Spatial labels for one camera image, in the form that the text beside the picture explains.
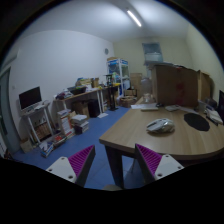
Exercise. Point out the blue white display cabinet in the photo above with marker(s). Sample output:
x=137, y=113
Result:
x=118, y=69

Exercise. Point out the wooden desk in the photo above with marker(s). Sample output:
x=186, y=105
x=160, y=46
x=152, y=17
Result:
x=183, y=143

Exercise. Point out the ceiling fluorescent light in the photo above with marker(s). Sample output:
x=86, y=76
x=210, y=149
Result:
x=134, y=18

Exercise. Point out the long wooden workbench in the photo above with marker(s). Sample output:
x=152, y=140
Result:
x=98, y=92

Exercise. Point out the large brown cardboard box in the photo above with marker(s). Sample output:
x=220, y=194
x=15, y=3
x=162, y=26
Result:
x=180, y=86

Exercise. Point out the black box under workbench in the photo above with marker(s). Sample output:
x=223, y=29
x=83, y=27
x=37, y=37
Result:
x=93, y=108

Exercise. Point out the white computer mouse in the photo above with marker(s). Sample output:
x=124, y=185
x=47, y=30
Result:
x=162, y=125

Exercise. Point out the black computer monitor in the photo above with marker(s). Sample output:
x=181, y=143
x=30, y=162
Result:
x=29, y=98

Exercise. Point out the small white side table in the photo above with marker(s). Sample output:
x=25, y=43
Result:
x=38, y=122

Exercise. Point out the white keyboard on desk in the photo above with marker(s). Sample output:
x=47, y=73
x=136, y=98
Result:
x=149, y=109

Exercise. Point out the purple-padded white gripper right finger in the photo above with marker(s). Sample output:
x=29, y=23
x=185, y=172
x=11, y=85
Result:
x=155, y=166

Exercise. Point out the purple-padded white gripper left finger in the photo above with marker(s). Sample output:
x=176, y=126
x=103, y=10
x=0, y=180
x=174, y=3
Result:
x=75, y=168

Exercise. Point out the round black mouse pad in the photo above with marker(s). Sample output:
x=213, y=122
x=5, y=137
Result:
x=196, y=121

